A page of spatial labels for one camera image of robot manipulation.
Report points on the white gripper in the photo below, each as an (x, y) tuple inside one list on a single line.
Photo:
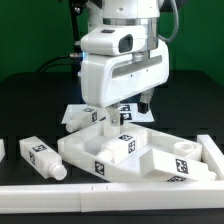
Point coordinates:
[(107, 80)]

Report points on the white guide rail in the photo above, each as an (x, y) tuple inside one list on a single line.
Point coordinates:
[(212, 155), (111, 197)]

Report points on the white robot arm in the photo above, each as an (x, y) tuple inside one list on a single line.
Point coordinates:
[(129, 13)]

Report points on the white desk top tray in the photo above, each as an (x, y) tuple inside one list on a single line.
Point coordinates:
[(81, 148)]

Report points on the white right guide rail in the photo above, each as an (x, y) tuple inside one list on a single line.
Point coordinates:
[(212, 155)]

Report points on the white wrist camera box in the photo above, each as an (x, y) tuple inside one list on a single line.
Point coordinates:
[(114, 40)]

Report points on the black pole behind robot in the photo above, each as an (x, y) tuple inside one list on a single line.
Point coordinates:
[(76, 9)]

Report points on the white marker paper sheet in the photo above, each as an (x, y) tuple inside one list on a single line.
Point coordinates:
[(129, 111)]

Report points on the white block left edge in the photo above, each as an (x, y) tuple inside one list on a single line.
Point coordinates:
[(2, 149)]

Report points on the white front guide rail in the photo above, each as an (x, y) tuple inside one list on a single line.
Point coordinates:
[(111, 197)]

